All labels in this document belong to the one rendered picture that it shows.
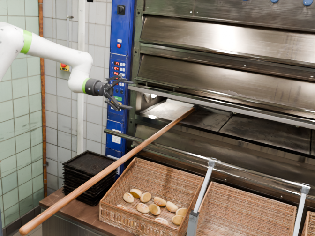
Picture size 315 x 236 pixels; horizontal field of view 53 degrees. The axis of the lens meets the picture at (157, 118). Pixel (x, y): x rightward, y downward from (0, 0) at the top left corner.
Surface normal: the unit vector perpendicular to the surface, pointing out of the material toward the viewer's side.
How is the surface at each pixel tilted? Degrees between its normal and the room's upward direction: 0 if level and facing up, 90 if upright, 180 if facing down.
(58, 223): 90
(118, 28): 90
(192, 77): 70
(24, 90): 90
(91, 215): 0
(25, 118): 90
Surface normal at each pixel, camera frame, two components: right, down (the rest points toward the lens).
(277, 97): -0.37, -0.07
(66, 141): -0.44, 0.26
